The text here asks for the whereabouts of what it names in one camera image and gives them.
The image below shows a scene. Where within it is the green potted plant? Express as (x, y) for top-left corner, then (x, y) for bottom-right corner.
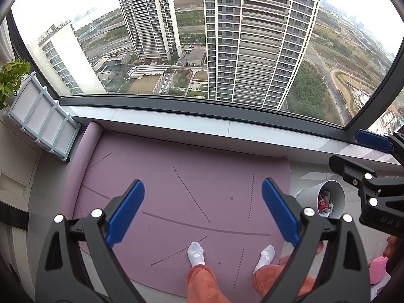
(0, 58), (31, 109)

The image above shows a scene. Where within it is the purple yoga mat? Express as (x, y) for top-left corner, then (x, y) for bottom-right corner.
(63, 121), (291, 297)

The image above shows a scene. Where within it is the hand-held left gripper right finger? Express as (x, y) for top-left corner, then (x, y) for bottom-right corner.
(261, 178), (371, 303)

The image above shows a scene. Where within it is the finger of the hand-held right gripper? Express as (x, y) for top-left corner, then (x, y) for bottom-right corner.
(329, 155), (404, 209)
(355, 129), (404, 154)

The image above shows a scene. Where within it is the person's foot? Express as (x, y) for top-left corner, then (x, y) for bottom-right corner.
(187, 241), (206, 267)
(253, 245), (275, 275)

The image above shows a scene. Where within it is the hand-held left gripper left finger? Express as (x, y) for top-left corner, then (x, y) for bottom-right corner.
(35, 179), (146, 303)

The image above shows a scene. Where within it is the light blue drawer unit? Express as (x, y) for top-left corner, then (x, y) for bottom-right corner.
(3, 71), (81, 161)

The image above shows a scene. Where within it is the person's right hand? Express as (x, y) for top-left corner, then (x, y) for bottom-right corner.
(383, 236), (400, 258)

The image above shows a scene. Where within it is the white apartment building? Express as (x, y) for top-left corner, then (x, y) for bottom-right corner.
(27, 22), (108, 95)

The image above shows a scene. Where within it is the person's right foot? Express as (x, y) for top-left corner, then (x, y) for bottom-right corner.
(253, 245), (275, 275)

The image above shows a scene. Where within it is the pink slipper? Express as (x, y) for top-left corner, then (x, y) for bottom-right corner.
(369, 256), (390, 285)

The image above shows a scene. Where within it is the slim grey apartment tower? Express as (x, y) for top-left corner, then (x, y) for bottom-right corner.
(116, 0), (183, 64)

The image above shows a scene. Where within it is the person's left foot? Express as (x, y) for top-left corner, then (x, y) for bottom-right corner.
(187, 241), (206, 267)

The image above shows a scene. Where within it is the person's right leg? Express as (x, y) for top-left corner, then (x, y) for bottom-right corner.
(252, 263), (316, 303)

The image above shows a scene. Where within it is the wide dark apartment tower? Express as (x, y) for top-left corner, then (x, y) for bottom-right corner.
(202, 0), (320, 110)

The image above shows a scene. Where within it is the white round trash bin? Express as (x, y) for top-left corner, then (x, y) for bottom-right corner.
(290, 180), (346, 220)

